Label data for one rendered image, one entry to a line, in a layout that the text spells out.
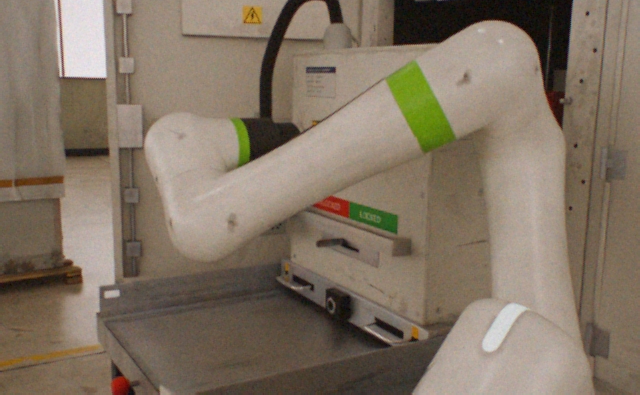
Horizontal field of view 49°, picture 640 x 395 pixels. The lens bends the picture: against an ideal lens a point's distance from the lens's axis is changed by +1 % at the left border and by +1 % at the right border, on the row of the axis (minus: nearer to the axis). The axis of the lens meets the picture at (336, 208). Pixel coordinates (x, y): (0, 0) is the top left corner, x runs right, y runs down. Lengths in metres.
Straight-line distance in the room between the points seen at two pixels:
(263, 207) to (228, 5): 0.86
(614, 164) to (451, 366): 0.64
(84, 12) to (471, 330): 12.03
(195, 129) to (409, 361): 0.51
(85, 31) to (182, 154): 11.55
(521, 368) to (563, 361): 0.04
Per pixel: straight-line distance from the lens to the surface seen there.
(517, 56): 0.87
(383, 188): 1.25
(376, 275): 1.30
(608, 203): 1.21
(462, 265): 1.22
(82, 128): 12.40
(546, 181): 0.95
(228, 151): 1.02
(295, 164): 0.89
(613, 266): 1.22
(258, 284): 1.61
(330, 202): 1.41
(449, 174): 1.17
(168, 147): 0.99
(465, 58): 0.86
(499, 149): 0.95
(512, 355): 0.63
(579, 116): 1.27
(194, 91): 1.70
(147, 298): 1.52
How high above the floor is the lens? 1.33
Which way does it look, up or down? 10 degrees down
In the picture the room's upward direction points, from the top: 1 degrees clockwise
